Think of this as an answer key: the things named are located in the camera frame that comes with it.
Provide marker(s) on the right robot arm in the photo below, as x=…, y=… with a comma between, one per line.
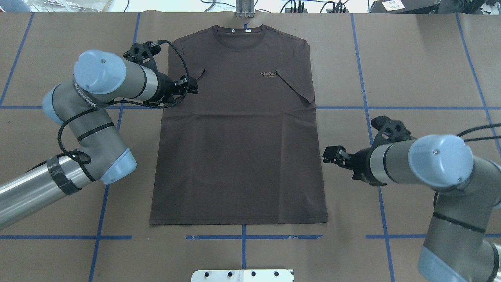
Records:
x=468, y=190

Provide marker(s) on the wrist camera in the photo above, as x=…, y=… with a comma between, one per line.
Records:
x=143, y=53
x=389, y=131

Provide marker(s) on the blue tape line near crosswise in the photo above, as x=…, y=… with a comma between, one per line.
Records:
x=200, y=237

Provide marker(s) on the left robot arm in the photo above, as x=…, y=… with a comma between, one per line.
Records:
x=91, y=146

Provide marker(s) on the blue tape line lengthwise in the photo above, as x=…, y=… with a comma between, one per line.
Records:
x=103, y=203
x=375, y=165

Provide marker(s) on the blue tape centre short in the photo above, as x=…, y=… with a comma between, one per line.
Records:
x=243, y=246

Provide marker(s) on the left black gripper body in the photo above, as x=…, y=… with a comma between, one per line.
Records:
x=163, y=89

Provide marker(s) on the dark brown t-shirt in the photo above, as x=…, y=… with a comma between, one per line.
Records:
x=245, y=148

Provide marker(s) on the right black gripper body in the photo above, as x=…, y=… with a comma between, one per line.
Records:
x=361, y=161

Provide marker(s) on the brown paper table cover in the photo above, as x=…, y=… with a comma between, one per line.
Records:
x=407, y=60

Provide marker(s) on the blue tape line left lengthwise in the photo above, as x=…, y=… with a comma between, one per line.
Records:
x=103, y=203

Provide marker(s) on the white mounting plate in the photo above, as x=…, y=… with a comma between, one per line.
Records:
x=244, y=275

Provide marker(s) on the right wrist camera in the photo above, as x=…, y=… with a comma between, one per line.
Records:
x=389, y=131

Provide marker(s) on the blue tape line right lengthwise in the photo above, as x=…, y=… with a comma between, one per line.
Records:
x=375, y=165

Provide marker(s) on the aluminium frame post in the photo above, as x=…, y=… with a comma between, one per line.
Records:
x=245, y=8

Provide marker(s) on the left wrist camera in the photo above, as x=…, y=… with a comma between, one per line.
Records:
x=143, y=53

